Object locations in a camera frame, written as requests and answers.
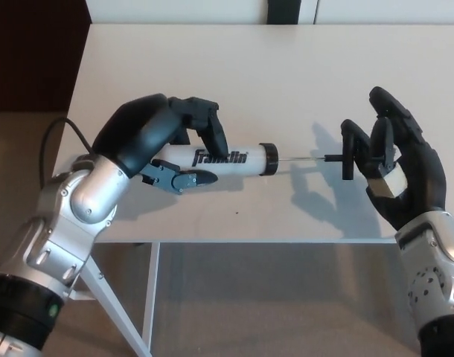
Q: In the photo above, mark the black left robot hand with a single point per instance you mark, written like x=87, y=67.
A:
x=137, y=130

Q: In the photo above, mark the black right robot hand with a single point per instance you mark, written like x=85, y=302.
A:
x=420, y=178

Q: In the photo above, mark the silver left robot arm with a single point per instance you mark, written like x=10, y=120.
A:
x=74, y=193

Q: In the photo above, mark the white desk with metal legs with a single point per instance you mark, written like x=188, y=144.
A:
x=249, y=74

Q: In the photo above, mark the white cabinet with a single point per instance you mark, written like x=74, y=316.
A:
x=175, y=11

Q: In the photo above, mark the black rectangular panel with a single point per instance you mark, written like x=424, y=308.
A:
x=283, y=11

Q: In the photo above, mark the dark brown wall panel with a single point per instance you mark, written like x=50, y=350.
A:
x=33, y=56

